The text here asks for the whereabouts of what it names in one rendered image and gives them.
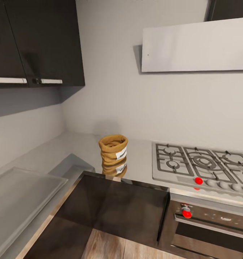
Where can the burner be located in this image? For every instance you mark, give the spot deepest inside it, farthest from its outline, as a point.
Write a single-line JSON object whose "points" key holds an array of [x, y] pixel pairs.
{"points": [[211, 169]]}

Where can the drop in sink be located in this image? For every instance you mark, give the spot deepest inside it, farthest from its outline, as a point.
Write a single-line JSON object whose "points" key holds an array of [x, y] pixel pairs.
{"points": [[23, 195]]}

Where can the oven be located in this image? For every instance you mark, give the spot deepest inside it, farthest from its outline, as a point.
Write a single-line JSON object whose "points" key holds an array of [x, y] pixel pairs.
{"points": [[201, 229]]}

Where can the cabinet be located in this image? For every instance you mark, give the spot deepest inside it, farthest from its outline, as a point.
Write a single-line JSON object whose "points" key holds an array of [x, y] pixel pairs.
{"points": [[40, 44]]}

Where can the range hood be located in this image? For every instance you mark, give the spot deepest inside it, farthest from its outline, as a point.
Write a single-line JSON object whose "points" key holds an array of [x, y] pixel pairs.
{"points": [[214, 45]]}

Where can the popcorn bag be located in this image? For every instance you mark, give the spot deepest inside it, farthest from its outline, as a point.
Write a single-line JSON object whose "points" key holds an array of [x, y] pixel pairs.
{"points": [[113, 149]]}

